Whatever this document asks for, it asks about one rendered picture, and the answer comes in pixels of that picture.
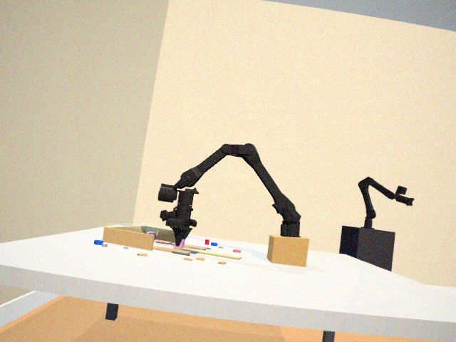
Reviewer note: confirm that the pink cube with black x marks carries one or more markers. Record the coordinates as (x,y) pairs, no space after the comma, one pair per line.
(182,243)

